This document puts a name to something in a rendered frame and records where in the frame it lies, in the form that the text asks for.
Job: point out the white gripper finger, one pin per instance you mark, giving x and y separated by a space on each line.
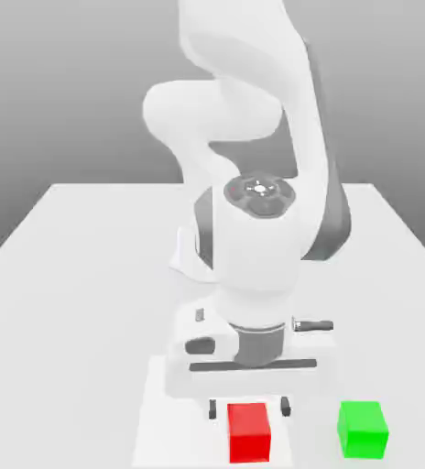
285 406
212 409

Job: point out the small red cube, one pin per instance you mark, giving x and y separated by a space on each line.
249 436

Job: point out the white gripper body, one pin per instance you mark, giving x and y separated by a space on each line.
249 383

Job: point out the small green cube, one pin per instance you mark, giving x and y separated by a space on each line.
362 432

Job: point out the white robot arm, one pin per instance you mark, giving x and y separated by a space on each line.
256 256

